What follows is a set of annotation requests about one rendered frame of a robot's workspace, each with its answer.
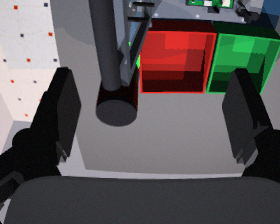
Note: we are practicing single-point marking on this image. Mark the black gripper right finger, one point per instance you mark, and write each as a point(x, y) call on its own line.
point(247, 121)

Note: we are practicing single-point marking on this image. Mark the red open-top bin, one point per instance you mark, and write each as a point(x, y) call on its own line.
point(174, 62)

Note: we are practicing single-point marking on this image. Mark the green circuit board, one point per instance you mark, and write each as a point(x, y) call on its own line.
point(218, 3)

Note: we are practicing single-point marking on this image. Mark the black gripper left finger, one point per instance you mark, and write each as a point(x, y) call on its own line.
point(37, 151)

